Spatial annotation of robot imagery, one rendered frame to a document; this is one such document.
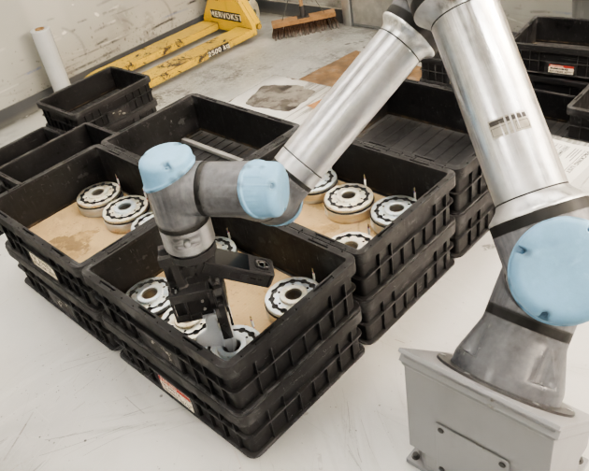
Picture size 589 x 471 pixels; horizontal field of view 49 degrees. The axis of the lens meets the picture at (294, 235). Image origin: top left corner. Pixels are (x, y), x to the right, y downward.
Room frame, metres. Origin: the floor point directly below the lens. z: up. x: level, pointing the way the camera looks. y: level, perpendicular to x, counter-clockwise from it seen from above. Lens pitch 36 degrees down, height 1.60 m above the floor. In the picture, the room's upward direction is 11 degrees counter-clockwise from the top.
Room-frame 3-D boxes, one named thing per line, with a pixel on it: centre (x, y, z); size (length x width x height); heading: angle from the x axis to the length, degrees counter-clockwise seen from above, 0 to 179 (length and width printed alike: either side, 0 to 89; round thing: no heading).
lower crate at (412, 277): (1.07, -0.08, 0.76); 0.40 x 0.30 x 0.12; 41
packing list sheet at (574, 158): (1.39, -0.61, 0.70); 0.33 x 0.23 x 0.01; 42
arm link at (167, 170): (0.77, 0.15, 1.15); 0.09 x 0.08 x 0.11; 70
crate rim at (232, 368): (0.88, 0.15, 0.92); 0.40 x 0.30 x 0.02; 41
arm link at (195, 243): (0.77, 0.15, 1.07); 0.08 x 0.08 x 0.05
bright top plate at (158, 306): (0.91, 0.28, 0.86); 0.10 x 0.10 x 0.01
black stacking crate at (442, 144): (1.27, -0.31, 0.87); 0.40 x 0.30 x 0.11; 41
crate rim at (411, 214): (1.07, -0.08, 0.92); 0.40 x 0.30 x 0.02; 41
